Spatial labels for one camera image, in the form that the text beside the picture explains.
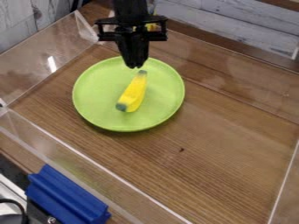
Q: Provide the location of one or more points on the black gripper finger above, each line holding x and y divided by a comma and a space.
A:
126, 46
142, 50

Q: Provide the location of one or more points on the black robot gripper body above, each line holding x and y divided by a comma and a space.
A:
130, 20

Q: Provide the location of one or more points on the yellow toy banana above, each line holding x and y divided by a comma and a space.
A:
133, 96

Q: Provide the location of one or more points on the green round plate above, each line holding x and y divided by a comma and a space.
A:
103, 82

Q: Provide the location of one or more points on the yellow labelled tin can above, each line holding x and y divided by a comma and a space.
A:
151, 5

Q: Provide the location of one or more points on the blue plastic clamp block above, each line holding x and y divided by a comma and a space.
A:
63, 199

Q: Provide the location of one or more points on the clear acrylic enclosure wall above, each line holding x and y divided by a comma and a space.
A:
218, 165

